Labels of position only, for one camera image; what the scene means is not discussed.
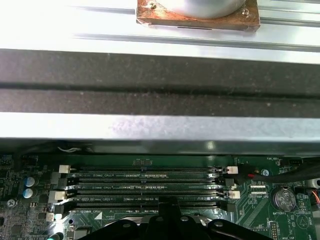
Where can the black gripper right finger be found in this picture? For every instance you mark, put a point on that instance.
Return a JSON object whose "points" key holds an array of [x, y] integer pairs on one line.
{"points": [[220, 232]]}

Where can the small teal capacitor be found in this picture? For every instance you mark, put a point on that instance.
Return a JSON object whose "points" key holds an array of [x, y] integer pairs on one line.
{"points": [[58, 217], [58, 236]]}

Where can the RAM slot with white latches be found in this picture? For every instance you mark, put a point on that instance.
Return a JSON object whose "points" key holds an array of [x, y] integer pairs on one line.
{"points": [[150, 193], [150, 170]]}

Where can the green motherboard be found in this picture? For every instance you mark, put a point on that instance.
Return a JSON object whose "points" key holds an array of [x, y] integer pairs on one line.
{"points": [[250, 200]]}

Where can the silver coin battery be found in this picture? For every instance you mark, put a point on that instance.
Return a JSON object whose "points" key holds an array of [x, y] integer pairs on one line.
{"points": [[285, 200]]}

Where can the black PC case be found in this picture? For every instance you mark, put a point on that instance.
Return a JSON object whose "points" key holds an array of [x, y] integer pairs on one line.
{"points": [[150, 75]]}

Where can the brown square base plate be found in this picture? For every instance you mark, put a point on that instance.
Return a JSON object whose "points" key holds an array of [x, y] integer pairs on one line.
{"points": [[155, 18]]}

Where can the silver capacitor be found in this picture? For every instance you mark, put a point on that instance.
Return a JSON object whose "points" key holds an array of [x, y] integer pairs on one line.
{"points": [[30, 193], [31, 182]]}

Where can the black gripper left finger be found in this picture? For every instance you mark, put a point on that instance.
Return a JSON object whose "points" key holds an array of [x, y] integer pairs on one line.
{"points": [[120, 232]]}

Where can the silver screw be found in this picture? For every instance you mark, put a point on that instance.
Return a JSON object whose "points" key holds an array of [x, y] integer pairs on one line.
{"points": [[12, 203], [265, 172]]}

